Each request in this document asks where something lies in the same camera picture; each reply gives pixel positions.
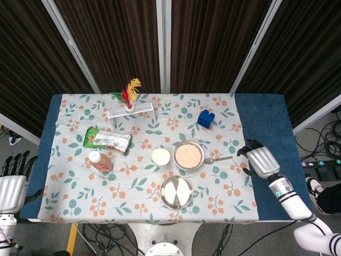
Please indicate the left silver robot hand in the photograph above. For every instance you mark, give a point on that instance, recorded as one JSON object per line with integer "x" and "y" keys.
{"x": 12, "y": 189}

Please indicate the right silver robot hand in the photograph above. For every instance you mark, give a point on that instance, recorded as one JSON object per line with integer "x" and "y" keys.
{"x": 262, "y": 161}

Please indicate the metal spoon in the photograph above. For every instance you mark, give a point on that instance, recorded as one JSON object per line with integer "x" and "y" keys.
{"x": 208, "y": 160}

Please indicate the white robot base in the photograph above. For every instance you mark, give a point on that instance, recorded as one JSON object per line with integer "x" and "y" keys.
{"x": 163, "y": 232}

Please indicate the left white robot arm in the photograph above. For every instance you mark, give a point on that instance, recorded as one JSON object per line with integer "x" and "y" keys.
{"x": 6, "y": 226}

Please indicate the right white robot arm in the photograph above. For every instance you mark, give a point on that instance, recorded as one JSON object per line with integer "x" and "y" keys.
{"x": 293, "y": 204}

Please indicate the steel bowl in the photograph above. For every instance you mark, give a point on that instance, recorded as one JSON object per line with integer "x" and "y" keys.
{"x": 188, "y": 168}

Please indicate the steel plate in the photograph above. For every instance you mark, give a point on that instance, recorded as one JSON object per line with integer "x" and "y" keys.
{"x": 176, "y": 192}

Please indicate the white paper cup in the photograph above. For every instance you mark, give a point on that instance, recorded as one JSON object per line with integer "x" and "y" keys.
{"x": 161, "y": 156}

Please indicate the blue table cover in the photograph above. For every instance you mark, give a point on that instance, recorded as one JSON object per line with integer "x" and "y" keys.
{"x": 261, "y": 122}

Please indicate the black white shoe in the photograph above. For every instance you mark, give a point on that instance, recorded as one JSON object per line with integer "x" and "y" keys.
{"x": 313, "y": 185}

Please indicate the blue toy block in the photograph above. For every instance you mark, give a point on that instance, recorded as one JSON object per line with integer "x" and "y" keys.
{"x": 205, "y": 118}

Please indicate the black trouser leg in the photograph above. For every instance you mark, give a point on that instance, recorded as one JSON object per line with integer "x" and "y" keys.
{"x": 330, "y": 200}

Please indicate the orange sauce bottle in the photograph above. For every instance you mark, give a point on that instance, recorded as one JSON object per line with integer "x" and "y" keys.
{"x": 102, "y": 164}

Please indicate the green silver snack packet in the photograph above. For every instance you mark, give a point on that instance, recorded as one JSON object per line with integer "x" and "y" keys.
{"x": 109, "y": 140}

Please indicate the floral tablecloth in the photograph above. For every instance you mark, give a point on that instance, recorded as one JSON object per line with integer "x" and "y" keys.
{"x": 133, "y": 192}

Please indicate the colourful feather shuttlecock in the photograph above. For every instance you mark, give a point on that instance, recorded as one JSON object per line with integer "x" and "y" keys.
{"x": 128, "y": 94}

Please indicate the dark partition panel white frame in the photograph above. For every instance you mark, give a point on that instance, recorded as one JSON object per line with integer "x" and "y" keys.
{"x": 213, "y": 45}
{"x": 32, "y": 66}
{"x": 301, "y": 61}
{"x": 114, "y": 45}

